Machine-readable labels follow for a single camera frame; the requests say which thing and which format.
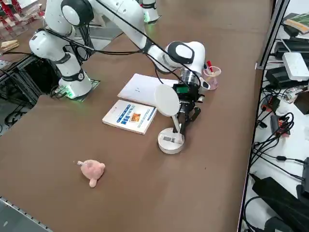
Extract white foldable desk lamp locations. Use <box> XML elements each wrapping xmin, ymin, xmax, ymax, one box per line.
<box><xmin>154</xmin><ymin>85</ymin><xmax>186</xmax><ymax>155</ymax></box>

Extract brown object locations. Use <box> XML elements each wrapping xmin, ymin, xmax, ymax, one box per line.
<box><xmin>293</xmin><ymin>90</ymin><xmax>309</xmax><ymax>116</ymax></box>

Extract black case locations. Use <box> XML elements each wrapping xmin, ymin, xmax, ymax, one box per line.
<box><xmin>274</xmin><ymin>36</ymin><xmax>309</xmax><ymax>60</ymax></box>

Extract black cable with ferrite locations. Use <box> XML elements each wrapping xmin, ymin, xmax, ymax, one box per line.
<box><xmin>251</xmin><ymin>142</ymin><xmax>307</xmax><ymax>182</ymax></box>

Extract green book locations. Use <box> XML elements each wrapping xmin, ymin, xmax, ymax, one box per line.
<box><xmin>282</xmin><ymin>13</ymin><xmax>309</xmax><ymax>39</ymax></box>

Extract white flat box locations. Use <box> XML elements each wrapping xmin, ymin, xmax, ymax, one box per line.
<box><xmin>281</xmin><ymin>52</ymin><xmax>309</xmax><ymax>82</ymax></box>

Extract black controller box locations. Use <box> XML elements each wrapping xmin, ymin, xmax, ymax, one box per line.
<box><xmin>24</xmin><ymin>58</ymin><xmax>61</xmax><ymax>95</ymax></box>

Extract pink plush toy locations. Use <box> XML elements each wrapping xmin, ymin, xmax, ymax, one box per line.
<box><xmin>77</xmin><ymin>159</ymin><xmax>106</xmax><ymax>189</ymax></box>

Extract wooden blocks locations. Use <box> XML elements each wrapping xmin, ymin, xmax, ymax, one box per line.
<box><xmin>1</xmin><ymin>40</ymin><xmax>19</xmax><ymax>51</ymax></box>

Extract clear plastic cup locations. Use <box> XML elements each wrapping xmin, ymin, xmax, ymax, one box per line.
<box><xmin>202</xmin><ymin>67</ymin><xmax>222</xmax><ymax>91</ymax></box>

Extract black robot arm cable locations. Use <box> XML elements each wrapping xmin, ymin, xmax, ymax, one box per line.
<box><xmin>41</xmin><ymin>0</ymin><xmax>202</xmax><ymax>84</ymax></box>

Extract black power adapter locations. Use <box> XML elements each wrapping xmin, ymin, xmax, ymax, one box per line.
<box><xmin>270</xmin><ymin>114</ymin><xmax>281</xmax><ymax>135</ymax></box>

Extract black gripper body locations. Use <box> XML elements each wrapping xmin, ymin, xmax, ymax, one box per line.
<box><xmin>172</xmin><ymin>83</ymin><xmax>206</xmax><ymax>112</ymax></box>

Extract red and white rack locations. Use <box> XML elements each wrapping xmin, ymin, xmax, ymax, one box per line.
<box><xmin>0</xmin><ymin>0</ymin><xmax>44</xmax><ymax>37</ymax></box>

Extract black flat box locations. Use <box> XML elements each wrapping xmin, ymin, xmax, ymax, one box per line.
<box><xmin>265</xmin><ymin>66</ymin><xmax>309</xmax><ymax>89</ymax></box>

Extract white paper clipboard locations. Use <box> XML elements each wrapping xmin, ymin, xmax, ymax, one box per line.
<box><xmin>117</xmin><ymin>73</ymin><xmax>179</xmax><ymax>107</ymax></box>

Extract aluminium frame post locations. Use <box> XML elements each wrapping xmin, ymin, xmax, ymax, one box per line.
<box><xmin>255</xmin><ymin>0</ymin><xmax>291</xmax><ymax>71</ymax></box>

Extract blue and white book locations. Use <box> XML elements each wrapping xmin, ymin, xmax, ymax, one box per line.
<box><xmin>102</xmin><ymin>99</ymin><xmax>157</xmax><ymax>135</ymax></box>

